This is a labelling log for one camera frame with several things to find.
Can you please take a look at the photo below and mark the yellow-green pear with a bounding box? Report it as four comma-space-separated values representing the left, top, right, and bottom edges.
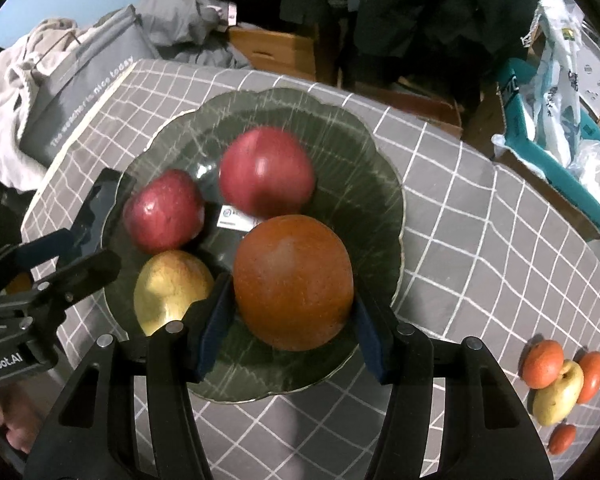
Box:
532, 360, 585, 427
133, 250, 216, 337

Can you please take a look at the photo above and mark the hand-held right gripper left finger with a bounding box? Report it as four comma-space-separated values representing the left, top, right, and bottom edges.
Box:
25, 272, 233, 480

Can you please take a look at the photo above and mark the grey checked tablecloth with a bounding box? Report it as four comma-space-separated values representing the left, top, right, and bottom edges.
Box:
20, 58, 600, 480

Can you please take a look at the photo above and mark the large black coat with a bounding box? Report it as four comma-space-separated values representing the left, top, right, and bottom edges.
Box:
355, 0, 541, 106

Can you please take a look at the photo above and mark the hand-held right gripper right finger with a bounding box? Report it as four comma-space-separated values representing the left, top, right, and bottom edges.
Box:
352, 292, 556, 480

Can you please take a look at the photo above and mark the teal box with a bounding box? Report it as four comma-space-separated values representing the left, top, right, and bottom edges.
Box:
495, 57, 600, 233

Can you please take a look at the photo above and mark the wooden drawer box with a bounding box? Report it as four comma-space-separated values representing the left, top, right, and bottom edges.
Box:
227, 25, 316, 82

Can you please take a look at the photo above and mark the flat cardboard box red label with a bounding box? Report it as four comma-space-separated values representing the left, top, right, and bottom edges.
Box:
390, 77, 463, 138

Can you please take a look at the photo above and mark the brown cardboard box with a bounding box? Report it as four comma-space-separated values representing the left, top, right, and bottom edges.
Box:
462, 95, 600, 241

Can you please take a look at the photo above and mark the beige blanket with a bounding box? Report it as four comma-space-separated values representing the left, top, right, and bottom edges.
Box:
0, 19, 98, 191

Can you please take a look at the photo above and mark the printed white plastic bag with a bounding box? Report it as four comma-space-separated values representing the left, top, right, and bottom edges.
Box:
520, 0, 600, 166

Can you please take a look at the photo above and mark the red apple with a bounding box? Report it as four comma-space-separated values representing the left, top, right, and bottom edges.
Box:
122, 169, 206, 255
219, 126, 316, 219

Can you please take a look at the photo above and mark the grey clothing pile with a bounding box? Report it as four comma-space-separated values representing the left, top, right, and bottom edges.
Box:
135, 0, 253, 71

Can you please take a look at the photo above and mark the grey tote bag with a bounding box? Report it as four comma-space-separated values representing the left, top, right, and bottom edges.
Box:
20, 5, 153, 166

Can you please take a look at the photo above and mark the person's left hand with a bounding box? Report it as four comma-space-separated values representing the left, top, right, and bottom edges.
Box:
0, 391, 42, 455

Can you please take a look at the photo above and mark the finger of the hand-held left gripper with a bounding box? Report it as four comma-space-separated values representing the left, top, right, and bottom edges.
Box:
15, 168, 124, 278
0, 249, 122, 326

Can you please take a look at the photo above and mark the orange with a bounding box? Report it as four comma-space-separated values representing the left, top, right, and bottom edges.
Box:
522, 340, 565, 390
549, 424, 577, 456
232, 214, 355, 352
576, 351, 600, 405

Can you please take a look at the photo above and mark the clear plastic bag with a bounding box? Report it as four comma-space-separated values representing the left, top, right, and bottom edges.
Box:
567, 140, 600, 211

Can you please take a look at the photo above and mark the green scalloped glass plate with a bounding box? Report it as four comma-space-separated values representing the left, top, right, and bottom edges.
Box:
100, 87, 406, 405

